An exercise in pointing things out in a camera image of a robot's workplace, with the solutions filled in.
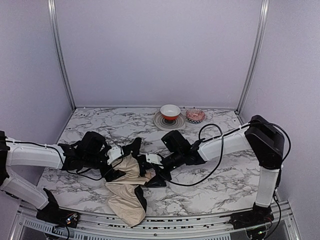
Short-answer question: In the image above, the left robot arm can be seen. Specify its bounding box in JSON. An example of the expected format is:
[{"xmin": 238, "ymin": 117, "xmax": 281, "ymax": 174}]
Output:
[{"xmin": 0, "ymin": 131, "xmax": 142, "ymax": 228}]

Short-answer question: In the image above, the red blue patterned bowl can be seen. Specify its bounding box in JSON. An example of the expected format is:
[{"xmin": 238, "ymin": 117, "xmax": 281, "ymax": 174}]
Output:
[{"xmin": 185, "ymin": 108, "xmax": 206, "ymax": 124}]

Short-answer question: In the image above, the grey ringed plate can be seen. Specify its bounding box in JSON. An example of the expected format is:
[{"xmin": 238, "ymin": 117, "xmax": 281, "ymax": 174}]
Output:
[{"xmin": 153, "ymin": 111, "xmax": 186, "ymax": 132}]

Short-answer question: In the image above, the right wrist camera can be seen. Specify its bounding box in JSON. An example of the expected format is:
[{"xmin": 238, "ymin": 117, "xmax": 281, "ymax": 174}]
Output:
[{"xmin": 145, "ymin": 153, "xmax": 162, "ymax": 166}]

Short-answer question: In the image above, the beige folding umbrella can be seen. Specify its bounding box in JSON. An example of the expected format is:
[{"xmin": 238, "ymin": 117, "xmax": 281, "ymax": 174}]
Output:
[{"xmin": 105, "ymin": 154, "xmax": 153, "ymax": 227}]

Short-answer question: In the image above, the orange white bowl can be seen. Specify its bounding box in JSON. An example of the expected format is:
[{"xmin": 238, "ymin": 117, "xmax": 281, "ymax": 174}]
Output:
[{"xmin": 160, "ymin": 104, "xmax": 181, "ymax": 121}]

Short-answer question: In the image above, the aluminium front rail base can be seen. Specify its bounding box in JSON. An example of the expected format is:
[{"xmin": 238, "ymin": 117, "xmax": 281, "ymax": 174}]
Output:
[{"xmin": 8, "ymin": 201, "xmax": 301, "ymax": 240}]

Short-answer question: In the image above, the left aluminium frame post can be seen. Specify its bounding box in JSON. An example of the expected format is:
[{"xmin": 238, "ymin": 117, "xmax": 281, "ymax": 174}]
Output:
[{"xmin": 47, "ymin": 0, "xmax": 77, "ymax": 112}]

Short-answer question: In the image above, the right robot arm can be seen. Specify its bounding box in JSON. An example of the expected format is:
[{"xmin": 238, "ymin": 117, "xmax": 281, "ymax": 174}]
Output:
[{"xmin": 138, "ymin": 115, "xmax": 292, "ymax": 230}]

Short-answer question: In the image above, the aluminium frame post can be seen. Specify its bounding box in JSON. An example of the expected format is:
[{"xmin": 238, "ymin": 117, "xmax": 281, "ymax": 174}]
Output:
[
  {"xmin": 236, "ymin": 0, "xmax": 270, "ymax": 115},
  {"xmin": 47, "ymin": 0, "xmax": 77, "ymax": 112}
]

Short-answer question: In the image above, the right aluminium frame post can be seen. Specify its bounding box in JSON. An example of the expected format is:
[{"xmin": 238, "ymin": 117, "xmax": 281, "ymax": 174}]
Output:
[{"xmin": 236, "ymin": 0, "xmax": 270, "ymax": 115}]

